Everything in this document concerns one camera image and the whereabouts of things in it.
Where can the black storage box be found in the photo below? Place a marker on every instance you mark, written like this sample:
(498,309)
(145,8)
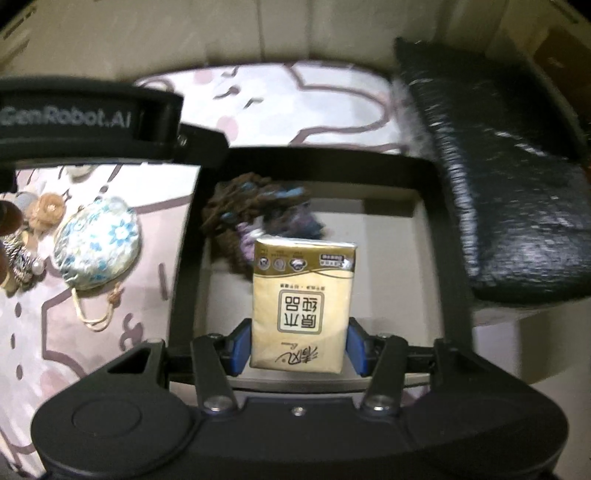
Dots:
(323,166)

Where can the striped hair accessory with pearl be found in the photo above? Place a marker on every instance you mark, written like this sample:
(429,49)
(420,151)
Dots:
(18,263)

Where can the blue floral fabric pouch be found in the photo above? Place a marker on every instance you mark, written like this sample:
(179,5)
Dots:
(97,240)

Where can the brown round bead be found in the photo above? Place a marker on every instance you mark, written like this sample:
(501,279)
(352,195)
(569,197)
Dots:
(7,217)

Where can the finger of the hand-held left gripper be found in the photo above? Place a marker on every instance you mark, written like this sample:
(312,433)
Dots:
(203,145)

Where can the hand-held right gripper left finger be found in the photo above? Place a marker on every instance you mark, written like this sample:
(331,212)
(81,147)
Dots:
(240,348)

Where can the black plastic bag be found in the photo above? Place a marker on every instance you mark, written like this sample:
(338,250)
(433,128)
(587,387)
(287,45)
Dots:
(498,161)

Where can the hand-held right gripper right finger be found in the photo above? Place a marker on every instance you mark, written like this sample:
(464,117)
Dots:
(358,350)

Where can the white block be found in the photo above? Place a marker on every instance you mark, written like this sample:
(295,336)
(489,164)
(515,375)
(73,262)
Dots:
(545,350)

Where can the golden tissue pack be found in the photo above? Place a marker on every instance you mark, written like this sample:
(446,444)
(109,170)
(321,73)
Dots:
(302,304)

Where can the brown purple knitted item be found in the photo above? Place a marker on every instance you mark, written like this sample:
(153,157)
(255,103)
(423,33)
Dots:
(244,207)

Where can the beige fabric flower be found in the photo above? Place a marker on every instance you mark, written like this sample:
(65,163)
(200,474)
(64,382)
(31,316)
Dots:
(48,208)

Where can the pink cartoon printed blanket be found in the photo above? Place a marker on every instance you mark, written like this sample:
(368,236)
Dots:
(92,378)

